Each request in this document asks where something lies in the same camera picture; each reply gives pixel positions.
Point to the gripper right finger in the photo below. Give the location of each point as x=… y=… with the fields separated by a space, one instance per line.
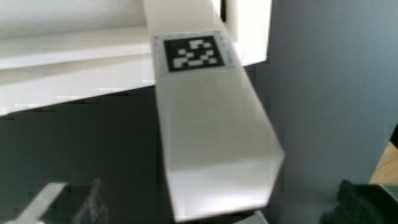
x=366 y=204

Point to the white desk top tray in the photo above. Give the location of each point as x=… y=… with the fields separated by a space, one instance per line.
x=61 y=31

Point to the white front wall fence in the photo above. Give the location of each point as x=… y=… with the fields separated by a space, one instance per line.
x=50 y=84

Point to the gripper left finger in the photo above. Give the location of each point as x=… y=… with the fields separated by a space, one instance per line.
x=66 y=204

